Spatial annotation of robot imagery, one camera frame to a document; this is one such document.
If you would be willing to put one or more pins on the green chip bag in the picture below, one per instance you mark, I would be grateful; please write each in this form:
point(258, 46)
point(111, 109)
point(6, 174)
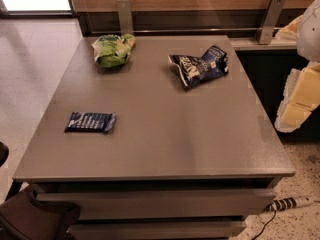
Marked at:
point(113, 50)

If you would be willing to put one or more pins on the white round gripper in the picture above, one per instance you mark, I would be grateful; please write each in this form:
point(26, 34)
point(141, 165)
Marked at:
point(309, 34)

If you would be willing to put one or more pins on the right metal wall bracket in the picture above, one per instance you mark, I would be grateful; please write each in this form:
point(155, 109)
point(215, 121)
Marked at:
point(265, 32)

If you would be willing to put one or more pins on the metal wall bracket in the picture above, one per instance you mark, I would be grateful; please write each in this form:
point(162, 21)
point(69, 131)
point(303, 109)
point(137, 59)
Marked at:
point(125, 16)
point(265, 32)

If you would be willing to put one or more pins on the white power strip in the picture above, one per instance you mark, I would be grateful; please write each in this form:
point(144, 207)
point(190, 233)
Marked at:
point(289, 203)

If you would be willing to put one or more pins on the dark brown chair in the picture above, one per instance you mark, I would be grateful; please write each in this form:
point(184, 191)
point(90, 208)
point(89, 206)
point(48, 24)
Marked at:
point(23, 217)

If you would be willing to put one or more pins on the grey drawer cabinet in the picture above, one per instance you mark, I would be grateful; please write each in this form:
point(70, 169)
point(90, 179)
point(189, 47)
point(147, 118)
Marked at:
point(179, 164)

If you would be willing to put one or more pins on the dark blue rxbar wrapper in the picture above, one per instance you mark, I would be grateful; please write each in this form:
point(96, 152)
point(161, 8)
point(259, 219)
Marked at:
point(89, 122)

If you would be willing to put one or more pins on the left metal wall bracket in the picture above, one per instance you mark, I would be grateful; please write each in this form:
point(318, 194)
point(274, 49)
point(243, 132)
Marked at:
point(125, 16)

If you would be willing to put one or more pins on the dark blue chip bag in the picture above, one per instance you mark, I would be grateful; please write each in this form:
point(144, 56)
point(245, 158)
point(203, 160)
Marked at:
point(193, 71)

